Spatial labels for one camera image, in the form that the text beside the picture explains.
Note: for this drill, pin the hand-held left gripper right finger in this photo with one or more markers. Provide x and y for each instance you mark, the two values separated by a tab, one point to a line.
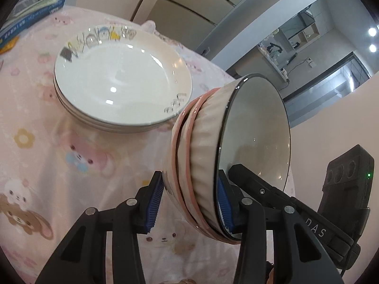
224	205

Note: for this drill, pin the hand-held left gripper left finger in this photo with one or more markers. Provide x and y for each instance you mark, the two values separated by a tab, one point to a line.
154	204

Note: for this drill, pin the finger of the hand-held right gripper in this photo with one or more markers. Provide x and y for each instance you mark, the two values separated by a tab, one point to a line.
260	190

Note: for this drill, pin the pink carrot print bowl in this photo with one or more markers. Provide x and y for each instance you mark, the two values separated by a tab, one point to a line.
171	189
185	159

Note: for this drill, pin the white ribbed bowl black rim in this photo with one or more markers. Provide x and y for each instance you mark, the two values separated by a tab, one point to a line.
254	124

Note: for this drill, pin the white plate cartoon print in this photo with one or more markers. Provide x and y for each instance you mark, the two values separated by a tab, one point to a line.
124	131
118	77

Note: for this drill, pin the white plate black lettering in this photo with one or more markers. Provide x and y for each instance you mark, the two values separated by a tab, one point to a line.
118	127

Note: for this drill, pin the pink cartoon print tablecloth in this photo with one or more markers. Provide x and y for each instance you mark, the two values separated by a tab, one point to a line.
88	168

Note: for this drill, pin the black framed sliding door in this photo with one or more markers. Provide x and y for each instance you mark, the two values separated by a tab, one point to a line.
325	88

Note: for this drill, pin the white hair dryer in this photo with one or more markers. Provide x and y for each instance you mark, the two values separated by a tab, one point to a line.
284	74

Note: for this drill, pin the beige vanity cabinet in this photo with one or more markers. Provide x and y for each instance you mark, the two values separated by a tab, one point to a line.
251	65

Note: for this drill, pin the black hair straightener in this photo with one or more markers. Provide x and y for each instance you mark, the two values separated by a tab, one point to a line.
291	59

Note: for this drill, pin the recessed ceiling light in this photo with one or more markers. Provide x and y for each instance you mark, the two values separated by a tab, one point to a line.
372	48
372	31

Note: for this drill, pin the black faucet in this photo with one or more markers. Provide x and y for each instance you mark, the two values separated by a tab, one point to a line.
274	47

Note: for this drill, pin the beige three door refrigerator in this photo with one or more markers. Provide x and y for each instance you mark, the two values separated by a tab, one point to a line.
177	9

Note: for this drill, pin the blue book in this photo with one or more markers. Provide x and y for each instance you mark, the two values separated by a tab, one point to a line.
32	25

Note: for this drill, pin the teal book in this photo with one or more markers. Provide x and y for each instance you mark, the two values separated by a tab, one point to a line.
44	6

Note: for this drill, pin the white grey booklet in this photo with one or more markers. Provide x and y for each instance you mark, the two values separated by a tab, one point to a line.
32	1

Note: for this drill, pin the white wall socket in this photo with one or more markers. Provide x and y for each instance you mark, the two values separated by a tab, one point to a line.
310	62

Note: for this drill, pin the mirror wall cabinet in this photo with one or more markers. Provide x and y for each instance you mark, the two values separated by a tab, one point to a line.
308	32

